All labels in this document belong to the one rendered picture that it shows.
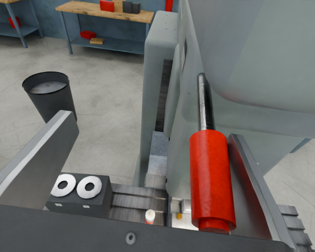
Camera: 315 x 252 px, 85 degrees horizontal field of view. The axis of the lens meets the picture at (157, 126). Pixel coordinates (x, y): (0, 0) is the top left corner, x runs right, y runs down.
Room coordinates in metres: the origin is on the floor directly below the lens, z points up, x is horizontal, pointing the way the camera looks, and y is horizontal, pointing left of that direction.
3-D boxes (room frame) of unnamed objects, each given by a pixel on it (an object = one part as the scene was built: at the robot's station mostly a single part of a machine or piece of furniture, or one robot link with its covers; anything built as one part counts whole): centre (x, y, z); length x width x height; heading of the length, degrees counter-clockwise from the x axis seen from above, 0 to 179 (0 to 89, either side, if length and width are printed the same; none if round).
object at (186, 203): (0.29, -0.18, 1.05); 0.06 x 0.05 x 0.06; 92
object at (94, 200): (0.27, 0.27, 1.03); 0.22 x 0.12 x 0.20; 94
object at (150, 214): (0.24, -0.02, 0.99); 0.04 x 0.04 x 0.11
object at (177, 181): (0.29, -0.14, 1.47); 0.21 x 0.19 x 0.32; 91
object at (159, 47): (0.90, -0.14, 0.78); 0.50 x 0.47 x 1.56; 1
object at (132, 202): (0.28, -0.15, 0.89); 1.24 x 0.23 x 0.08; 91
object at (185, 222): (0.23, -0.18, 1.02); 0.15 x 0.06 x 0.04; 92
